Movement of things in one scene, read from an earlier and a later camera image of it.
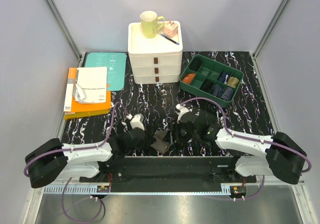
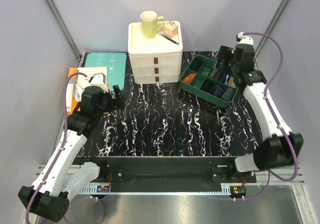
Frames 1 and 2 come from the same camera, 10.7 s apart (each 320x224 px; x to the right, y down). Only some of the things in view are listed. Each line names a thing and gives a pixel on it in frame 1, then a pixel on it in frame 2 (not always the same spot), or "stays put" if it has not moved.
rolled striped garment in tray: (228, 93) stays put
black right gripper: (177, 128) → (224, 52)
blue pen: (169, 38) stays put
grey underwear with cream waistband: (160, 145) → (214, 73)
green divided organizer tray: (209, 78) stays put
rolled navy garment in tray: (222, 76) stays put
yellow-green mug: (151, 23) stays put
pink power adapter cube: (170, 29) stays put
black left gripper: (142, 146) → (116, 103)
